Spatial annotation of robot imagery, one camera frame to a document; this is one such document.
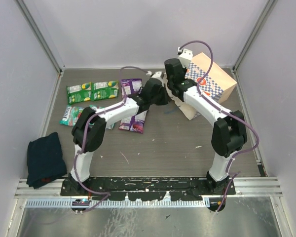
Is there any purple snack packet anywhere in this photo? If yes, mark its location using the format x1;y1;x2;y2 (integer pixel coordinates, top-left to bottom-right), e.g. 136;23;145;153
120;79;142;98
118;111;147;134

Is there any checkered paper bag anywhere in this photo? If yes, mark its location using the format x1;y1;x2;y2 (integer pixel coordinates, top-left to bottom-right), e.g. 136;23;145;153
164;53;237;120

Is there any green snack packet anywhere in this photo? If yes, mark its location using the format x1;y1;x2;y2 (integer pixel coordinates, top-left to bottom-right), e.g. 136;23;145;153
66;82;92;105
91;80;119;101

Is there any teal mint candy packet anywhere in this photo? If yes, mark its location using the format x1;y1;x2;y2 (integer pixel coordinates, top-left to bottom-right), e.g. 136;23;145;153
59;105;84;127
89;105;115;130

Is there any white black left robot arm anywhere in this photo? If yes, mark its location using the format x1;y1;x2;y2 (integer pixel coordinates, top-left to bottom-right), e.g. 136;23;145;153
69;77;168;196

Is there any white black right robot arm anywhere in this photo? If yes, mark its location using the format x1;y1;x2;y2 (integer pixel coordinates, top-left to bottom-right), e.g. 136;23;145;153
164;58;247;195

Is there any dark blue folded cloth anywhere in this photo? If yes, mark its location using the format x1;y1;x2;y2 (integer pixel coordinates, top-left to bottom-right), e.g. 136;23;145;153
27;132;67;189

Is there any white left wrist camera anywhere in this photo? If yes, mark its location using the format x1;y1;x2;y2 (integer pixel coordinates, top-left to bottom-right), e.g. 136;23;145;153
146;71;164;80

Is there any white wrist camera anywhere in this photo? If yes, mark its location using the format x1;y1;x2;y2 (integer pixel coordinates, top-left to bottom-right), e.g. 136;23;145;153
178;48;193;68
146;71;164;80

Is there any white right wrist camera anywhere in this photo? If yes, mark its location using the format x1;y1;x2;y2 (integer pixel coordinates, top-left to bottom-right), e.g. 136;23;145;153
178;48;193;68

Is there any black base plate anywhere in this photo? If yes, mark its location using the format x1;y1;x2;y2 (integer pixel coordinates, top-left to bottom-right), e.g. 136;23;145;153
60;177;228;201

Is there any aluminium rail frame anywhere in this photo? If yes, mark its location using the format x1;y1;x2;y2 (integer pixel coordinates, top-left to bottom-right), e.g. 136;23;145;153
13;179;284;198

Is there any perforated cable duct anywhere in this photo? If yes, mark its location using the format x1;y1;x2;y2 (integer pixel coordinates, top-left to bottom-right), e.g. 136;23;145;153
25;198;210;208

